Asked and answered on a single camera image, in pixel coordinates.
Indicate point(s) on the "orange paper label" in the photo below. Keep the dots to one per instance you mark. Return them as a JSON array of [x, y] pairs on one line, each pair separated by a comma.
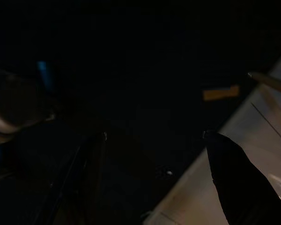
[[220, 93]]

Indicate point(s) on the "blue cylindrical object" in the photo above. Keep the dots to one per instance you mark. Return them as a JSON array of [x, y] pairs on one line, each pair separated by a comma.
[[45, 75]]

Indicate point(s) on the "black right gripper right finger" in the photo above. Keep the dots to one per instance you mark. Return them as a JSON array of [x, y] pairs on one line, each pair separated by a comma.
[[238, 187]]

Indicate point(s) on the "round dark metal bowl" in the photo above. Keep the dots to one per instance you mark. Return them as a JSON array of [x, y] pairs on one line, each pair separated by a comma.
[[4, 122]]

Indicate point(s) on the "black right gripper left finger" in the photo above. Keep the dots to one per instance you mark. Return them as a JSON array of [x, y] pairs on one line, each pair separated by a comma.
[[84, 178]]

